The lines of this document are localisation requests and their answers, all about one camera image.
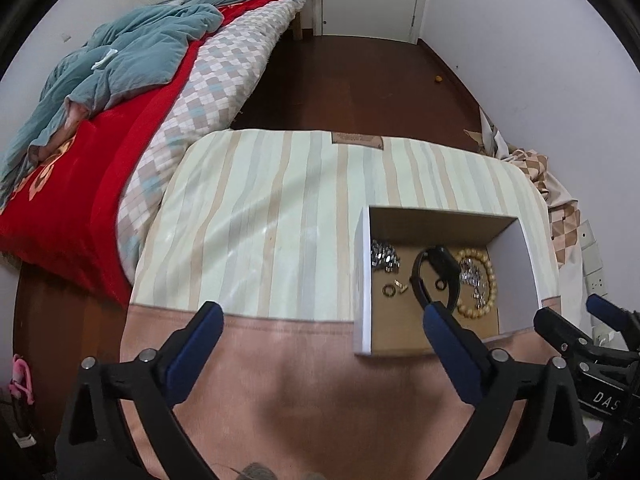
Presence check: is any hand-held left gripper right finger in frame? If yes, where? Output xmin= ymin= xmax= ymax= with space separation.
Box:
xmin=422 ymin=301 xmax=591 ymax=480

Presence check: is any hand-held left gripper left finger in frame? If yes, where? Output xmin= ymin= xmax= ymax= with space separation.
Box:
xmin=55 ymin=301 xmax=225 ymax=480

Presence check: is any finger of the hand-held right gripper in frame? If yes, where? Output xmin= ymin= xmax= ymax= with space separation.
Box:
xmin=532 ymin=306 xmax=603 ymax=361
xmin=586 ymin=294 xmax=640 ymax=335

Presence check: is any wooden bead bracelet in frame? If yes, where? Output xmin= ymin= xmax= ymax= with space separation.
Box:
xmin=452 ymin=247 xmax=500 ymax=320

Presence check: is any thin pendant necklace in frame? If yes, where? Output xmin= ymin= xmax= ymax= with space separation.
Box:
xmin=457 ymin=259 xmax=485 ymax=287

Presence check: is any black smartwatch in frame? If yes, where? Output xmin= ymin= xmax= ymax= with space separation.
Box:
xmin=408 ymin=245 xmax=460 ymax=317

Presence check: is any white cardboard box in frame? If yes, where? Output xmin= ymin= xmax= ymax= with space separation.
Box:
xmin=353 ymin=205 xmax=544 ymax=359

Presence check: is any chunky silver chain bracelet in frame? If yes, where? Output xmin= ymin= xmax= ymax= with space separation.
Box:
xmin=370 ymin=239 xmax=403 ymax=272

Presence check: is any white power strip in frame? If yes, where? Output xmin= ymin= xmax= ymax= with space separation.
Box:
xmin=577 ymin=220 xmax=609 ymax=302

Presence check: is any brown checkered cloth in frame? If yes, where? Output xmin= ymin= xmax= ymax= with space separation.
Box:
xmin=464 ymin=105 xmax=587 ymax=282

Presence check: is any pink plastic item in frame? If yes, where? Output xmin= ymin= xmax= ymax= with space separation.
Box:
xmin=8 ymin=354 xmax=36 ymax=407

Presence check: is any bed with red cover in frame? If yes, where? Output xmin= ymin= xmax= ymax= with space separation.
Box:
xmin=0 ymin=0 xmax=282 ymax=312

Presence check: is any brown cloth label patch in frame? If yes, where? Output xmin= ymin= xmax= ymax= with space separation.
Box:
xmin=330 ymin=132 xmax=385 ymax=151

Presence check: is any checkered bed sheet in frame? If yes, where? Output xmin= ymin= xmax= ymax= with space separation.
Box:
xmin=115 ymin=0 xmax=307 ymax=282

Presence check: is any blue-grey duvet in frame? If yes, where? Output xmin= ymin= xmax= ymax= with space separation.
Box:
xmin=0 ymin=0 xmax=309 ymax=202

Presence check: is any wooden bed frame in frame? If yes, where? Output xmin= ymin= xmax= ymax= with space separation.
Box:
xmin=292 ymin=0 xmax=319 ymax=42

